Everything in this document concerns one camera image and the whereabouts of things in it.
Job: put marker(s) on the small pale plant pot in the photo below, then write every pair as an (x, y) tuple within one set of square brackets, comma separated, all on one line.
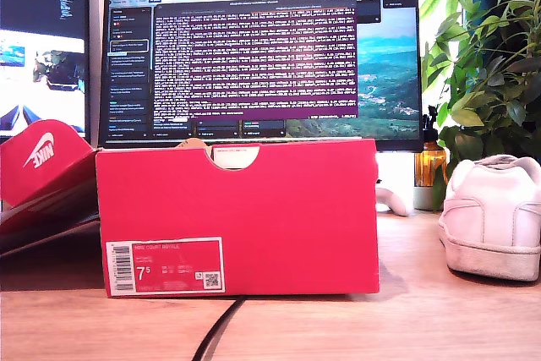
[(422, 198)]

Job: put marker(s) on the tan packing paper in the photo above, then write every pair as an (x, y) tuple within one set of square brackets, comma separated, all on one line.
[(190, 143)]

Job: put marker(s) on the white leather sneaker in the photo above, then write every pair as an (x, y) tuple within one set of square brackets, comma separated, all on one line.
[(486, 209)]

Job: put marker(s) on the black monitor with code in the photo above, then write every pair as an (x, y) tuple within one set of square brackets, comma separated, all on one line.
[(42, 18)]

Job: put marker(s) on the green leafy houseplant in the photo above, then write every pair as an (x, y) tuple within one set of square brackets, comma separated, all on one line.
[(498, 94)]

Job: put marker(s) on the wide black computer monitor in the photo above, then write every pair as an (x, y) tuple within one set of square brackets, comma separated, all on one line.
[(253, 61)]

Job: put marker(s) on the amber pump bottle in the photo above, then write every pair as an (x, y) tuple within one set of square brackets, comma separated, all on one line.
[(424, 158)]

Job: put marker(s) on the red Nike shoebox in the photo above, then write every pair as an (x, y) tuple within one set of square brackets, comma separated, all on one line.
[(253, 217)]

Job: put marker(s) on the red Nike shoebox lid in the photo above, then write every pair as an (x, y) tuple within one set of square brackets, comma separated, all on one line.
[(46, 166)]

